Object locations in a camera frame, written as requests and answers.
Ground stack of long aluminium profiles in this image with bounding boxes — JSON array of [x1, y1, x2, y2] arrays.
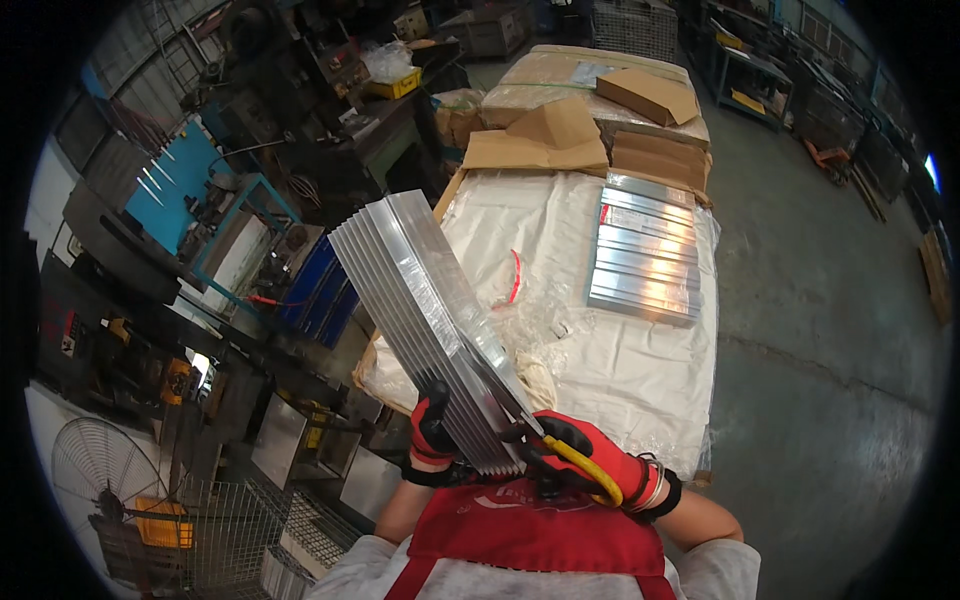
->
[[328, 189, 543, 478]]

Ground wooden pallet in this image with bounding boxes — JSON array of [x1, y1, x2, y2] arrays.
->
[[918, 228, 954, 325]]

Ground black press machine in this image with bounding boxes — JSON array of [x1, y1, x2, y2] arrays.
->
[[33, 251, 226, 421]]

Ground yellow handled scissors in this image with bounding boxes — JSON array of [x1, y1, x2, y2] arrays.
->
[[498, 408, 625, 509]]

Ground round wire guard fan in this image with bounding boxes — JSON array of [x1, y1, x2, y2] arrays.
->
[[50, 417, 171, 528]]

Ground yellow plastic crate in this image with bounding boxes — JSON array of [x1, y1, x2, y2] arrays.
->
[[363, 67, 423, 101]]

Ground blue press machine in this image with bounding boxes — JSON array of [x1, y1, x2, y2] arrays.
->
[[63, 112, 301, 316]]

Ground blue plastic bins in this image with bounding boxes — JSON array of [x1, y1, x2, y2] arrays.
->
[[276, 232, 362, 351]]

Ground pallet covered with white plastic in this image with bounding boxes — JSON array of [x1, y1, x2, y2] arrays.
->
[[352, 168, 722, 482]]

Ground stack of short aluminium profiles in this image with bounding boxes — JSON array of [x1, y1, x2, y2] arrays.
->
[[586, 171, 703, 329]]

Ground red tape strip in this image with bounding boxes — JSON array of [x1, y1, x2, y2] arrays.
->
[[492, 248, 523, 311]]

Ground grey wire mesh container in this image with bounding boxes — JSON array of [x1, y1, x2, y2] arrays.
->
[[591, 0, 681, 63]]

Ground silver bracelet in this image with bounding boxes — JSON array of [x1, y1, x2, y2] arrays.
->
[[626, 453, 668, 516]]

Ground wire mesh cage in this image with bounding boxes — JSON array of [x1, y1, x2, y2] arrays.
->
[[174, 475, 366, 600]]

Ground white cloth rag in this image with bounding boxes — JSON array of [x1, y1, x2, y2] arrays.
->
[[516, 351, 561, 413]]

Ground blue metal work table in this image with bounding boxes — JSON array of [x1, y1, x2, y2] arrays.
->
[[703, 36, 795, 134]]

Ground person's body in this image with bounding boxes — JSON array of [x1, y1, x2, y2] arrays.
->
[[303, 480, 762, 600]]

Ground small wrapped cardboard bundle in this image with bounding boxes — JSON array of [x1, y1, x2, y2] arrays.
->
[[432, 87, 488, 149]]

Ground flat brown cardboard box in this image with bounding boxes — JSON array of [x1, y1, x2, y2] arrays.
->
[[596, 67, 702, 128]]

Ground pallet wrapped in clear film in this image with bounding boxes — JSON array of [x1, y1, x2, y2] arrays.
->
[[480, 45, 711, 148]]

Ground folded brown cardboard sheet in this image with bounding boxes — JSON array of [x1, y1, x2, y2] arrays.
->
[[461, 97, 611, 173]]

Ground person's right hand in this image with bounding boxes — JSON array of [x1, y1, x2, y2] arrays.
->
[[501, 408, 651, 511]]

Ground orange pallet jack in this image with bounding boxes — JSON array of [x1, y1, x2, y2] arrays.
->
[[804, 138, 854, 186]]

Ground black wrist band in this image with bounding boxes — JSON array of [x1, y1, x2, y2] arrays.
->
[[400, 457, 478, 489], [631, 468, 684, 525]]

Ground person's left hand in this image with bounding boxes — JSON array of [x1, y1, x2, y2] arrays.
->
[[408, 381, 463, 471]]

